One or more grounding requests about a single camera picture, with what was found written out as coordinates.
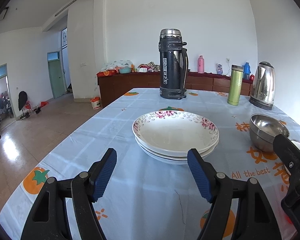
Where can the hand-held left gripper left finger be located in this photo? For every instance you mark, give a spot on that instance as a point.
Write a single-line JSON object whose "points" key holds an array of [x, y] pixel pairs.
{"points": [[105, 177]]}

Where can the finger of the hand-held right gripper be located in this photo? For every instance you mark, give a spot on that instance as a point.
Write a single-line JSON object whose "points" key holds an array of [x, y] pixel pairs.
{"points": [[296, 172]]}

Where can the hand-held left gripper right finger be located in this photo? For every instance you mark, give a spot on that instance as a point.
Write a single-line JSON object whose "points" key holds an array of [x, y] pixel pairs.
{"points": [[198, 177]]}

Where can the white plate with blue pattern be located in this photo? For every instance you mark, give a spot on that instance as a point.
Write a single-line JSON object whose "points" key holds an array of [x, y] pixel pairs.
{"points": [[170, 162]]}

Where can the white plate with red flowers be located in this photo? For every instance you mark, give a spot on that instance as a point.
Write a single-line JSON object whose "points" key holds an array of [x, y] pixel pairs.
{"points": [[165, 155]]}

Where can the stainless steel bowl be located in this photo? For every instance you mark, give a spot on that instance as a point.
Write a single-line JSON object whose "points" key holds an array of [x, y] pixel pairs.
{"points": [[261, 135]]}

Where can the white plate with pink flowers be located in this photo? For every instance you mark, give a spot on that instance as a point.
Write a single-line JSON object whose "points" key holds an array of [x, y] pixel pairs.
{"points": [[175, 132]]}

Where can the stainless steel electric kettle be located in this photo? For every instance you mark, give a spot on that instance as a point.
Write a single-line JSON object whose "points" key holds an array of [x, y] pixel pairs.
{"points": [[263, 85]]}

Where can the white plastic bucket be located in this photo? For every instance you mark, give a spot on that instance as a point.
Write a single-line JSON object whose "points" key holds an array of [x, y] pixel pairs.
{"points": [[95, 103]]}

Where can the dark wooden cabinet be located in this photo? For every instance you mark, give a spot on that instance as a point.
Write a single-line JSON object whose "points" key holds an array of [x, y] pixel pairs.
{"points": [[120, 87]]}

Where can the green tumbler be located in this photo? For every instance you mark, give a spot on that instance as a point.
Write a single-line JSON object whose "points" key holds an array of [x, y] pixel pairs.
{"points": [[235, 87]]}

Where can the blue thermos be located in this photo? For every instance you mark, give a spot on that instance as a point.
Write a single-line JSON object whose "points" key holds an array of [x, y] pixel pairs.
{"points": [[246, 71]]}

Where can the red plastic bag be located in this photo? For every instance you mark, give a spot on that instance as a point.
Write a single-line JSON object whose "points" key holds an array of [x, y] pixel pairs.
{"points": [[44, 104]]}

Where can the large black thermos flask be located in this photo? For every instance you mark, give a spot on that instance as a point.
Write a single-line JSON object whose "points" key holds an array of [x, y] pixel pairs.
{"points": [[168, 80]]}

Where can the orange cardboard box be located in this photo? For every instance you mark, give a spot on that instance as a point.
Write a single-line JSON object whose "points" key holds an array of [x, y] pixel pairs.
{"points": [[106, 73]]}

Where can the teal basin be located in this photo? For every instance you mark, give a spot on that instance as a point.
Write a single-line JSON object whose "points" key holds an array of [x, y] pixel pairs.
{"points": [[125, 70]]}

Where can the green door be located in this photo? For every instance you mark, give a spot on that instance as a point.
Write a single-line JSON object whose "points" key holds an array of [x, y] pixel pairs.
{"points": [[57, 78]]}

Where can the white packet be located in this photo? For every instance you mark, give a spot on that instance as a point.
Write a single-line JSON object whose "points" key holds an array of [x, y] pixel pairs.
{"points": [[219, 69]]}

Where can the pink thermos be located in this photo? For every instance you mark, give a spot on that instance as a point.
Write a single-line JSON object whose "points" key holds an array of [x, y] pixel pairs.
{"points": [[201, 65]]}

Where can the clear plastic bag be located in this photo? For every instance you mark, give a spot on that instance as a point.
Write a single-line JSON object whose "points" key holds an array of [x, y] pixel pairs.
{"points": [[115, 64]]}

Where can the small white box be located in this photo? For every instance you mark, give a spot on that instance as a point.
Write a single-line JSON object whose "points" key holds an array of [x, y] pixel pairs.
{"points": [[141, 69]]}

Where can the colourful patterned cloth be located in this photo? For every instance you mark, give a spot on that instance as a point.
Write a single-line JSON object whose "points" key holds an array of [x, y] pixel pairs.
{"points": [[150, 66]]}

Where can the parked motorbikes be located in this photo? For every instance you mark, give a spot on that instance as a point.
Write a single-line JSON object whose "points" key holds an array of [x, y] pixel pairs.
{"points": [[0, 110]]}

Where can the barred window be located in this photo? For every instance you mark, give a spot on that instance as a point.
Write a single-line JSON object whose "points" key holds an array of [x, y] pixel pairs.
{"points": [[64, 38]]}

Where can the fluorescent ceiling lamp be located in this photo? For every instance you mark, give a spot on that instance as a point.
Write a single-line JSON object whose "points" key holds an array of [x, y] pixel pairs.
{"points": [[66, 7]]}

